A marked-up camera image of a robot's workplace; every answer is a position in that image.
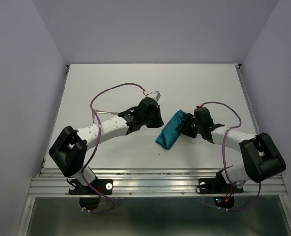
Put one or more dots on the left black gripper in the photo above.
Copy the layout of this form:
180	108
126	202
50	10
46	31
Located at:
158	122

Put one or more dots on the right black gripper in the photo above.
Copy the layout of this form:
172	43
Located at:
188	118

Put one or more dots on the teal cloth napkin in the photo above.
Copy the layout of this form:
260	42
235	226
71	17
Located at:
170	134

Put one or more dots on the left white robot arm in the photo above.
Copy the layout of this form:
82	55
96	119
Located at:
70	147

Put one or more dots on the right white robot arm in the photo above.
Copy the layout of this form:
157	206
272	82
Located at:
260	156

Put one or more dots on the silver fork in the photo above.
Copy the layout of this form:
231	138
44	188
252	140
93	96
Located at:
93	118

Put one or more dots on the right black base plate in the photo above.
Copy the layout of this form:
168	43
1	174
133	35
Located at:
214	186

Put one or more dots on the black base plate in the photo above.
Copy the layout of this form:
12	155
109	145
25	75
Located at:
105	186
214	186

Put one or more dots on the aluminium front rail frame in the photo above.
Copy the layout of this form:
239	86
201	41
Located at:
154	190

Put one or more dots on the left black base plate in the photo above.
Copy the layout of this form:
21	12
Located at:
105	186

